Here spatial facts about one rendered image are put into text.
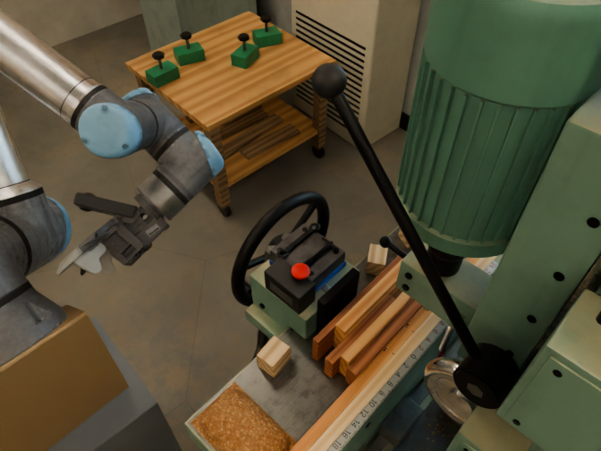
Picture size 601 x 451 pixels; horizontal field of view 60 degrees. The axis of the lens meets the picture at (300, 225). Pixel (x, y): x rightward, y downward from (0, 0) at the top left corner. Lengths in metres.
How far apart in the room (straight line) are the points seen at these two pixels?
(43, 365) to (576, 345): 0.88
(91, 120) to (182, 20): 2.00
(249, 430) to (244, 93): 1.48
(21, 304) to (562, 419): 0.88
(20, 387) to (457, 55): 0.91
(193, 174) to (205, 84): 1.13
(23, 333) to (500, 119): 0.85
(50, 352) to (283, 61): 1.54
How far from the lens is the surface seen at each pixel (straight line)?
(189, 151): 1.03
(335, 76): 0.52
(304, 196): 1.05
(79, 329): 1.07
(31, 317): 1.07
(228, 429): 0.81
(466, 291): 0.79
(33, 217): 1.21
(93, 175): 2.65
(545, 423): 0.57
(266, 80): 2.12
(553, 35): 0.47
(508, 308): 0.68
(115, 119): 0.90
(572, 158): 0.52
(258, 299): 0.94
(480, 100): 0.51
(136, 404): 1.29
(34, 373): 1.09
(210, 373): 1.90
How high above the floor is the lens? 1.69
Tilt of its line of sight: 49 degrees down
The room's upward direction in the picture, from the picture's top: straight up
